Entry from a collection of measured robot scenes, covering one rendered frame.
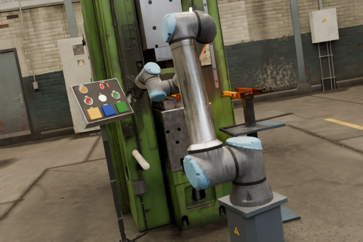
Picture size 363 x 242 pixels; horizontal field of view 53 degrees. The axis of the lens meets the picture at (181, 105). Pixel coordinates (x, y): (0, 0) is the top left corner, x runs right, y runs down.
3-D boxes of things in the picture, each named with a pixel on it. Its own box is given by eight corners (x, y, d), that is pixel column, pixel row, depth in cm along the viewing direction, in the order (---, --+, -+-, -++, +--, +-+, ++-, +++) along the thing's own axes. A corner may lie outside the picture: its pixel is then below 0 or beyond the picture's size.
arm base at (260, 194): (282, 197, 156) (280, 175, 155) (247, 211, 148) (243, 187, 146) (255, 186, 173) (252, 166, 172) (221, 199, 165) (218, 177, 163)
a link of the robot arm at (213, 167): (239, 183, 147) (200, 4, 150) (200, 195, 141) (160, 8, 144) (222, 180, 162) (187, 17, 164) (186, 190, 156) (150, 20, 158)
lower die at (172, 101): (190, 105, 269) (188, 93, 268) (164, 110, 263) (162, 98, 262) (175, 101, 309) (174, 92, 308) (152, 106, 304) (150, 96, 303)
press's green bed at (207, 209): (228, 220, 278) (219, 160, 272) (182, 233, 268) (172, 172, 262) (203, 197, 331) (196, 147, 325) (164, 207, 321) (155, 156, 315)
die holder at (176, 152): (220, 160, 272) (211, 102, 267) (172, 172, 262) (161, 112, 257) (196, 147, 326) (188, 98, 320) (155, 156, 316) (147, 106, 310)
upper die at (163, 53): (182, 57, 265) (181, 44, 263) (156, 61, 259) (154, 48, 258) (168, 60, 305) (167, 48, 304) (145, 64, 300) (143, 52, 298)
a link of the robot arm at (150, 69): (149, 74, 200) (144, 59, 203) (140, 86, 208) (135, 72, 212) (163, 74, 205) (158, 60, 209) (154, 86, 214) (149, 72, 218)
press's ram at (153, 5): (198, 41, 267) (189, -14, 262) (147, 49, 257) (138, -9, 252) (182, 46, 307) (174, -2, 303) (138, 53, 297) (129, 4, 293)
